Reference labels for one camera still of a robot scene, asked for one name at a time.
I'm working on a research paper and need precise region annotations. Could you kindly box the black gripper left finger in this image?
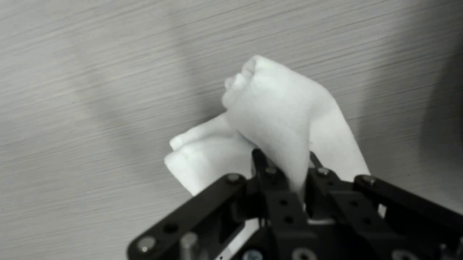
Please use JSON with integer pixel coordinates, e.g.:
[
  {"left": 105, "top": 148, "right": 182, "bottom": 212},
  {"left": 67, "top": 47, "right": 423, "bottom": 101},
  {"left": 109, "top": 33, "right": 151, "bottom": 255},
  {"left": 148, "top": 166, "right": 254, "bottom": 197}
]
[{"left": 127, "top": 147, "right": 309, "bottom": 260}]

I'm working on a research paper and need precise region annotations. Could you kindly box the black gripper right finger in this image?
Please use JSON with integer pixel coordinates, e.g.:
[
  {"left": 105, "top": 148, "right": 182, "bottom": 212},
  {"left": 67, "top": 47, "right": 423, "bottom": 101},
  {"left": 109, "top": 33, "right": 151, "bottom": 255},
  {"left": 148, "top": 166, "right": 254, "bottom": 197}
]
[{"left": 303, "top": 150, "right": 463, "bottom": 260}]

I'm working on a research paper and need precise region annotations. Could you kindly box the white towel with blue stripes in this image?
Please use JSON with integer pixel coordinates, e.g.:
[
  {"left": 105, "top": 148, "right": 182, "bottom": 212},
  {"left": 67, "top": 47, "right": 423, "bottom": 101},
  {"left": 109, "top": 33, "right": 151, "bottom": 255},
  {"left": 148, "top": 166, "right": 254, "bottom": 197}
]
[{"left": 163, "top": 53, "right": 371, "bottom": 196}]

